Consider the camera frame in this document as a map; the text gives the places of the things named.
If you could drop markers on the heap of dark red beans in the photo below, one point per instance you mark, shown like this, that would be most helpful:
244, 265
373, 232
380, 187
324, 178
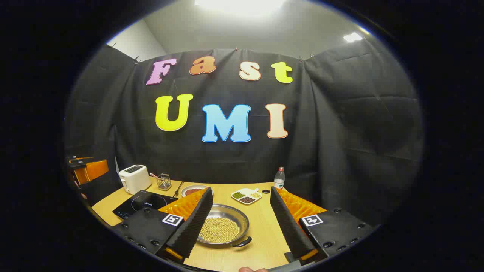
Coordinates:
247, 200

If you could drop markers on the small ceiling light panel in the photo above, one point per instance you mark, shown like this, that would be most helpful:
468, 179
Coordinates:
352, 37

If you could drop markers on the pile of soybeans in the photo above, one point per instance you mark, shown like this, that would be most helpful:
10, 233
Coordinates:
219, 229

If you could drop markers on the heap of green beans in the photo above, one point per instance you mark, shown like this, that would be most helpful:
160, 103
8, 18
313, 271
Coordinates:
238, 195

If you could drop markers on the stainless steel pot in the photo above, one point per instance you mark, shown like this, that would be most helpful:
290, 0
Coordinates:
227, 213

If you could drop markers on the white divided dish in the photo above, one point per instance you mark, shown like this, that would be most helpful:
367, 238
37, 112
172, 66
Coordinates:
245, 192

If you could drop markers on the clear plastic water bottle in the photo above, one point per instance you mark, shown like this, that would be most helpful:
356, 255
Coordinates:
279, 180

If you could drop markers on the large ceiling light panel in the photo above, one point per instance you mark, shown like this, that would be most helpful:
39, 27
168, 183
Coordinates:
238, 5

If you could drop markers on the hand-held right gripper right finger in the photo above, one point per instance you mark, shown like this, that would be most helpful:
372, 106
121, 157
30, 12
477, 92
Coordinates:
289, 226

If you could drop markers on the black induction cooktop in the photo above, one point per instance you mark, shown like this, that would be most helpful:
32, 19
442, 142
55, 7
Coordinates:
143, 202

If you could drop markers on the white round plate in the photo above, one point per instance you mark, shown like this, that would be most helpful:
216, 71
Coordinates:
185, 189

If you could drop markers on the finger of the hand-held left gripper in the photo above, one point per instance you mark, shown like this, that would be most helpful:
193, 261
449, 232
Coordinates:
79, 162
90, 170

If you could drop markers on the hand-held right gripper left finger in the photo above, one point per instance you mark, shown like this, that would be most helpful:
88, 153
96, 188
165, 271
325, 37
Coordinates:
196, 223

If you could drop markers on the white toaster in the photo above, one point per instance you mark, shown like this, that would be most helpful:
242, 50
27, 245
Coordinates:
134, 179

